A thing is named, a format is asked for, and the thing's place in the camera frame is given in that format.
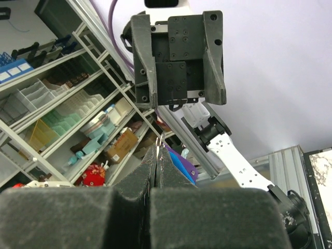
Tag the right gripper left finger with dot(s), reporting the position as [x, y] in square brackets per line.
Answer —
[80, 217]

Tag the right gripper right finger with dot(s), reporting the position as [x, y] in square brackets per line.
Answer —
[189, 217]

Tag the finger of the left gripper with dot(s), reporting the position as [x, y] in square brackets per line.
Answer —
[214, 84]
[144, 62]

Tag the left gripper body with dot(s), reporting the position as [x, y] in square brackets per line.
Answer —
[178, 48]

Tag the purple key tag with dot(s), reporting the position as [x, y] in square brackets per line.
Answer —
[189, 166]

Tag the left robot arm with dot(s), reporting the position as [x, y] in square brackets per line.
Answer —
[214, 136]

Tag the metal storage shelf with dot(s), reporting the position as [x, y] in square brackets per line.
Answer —
[66, 105]

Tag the aluminium frame rail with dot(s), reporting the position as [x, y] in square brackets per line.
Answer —
[173, 120]

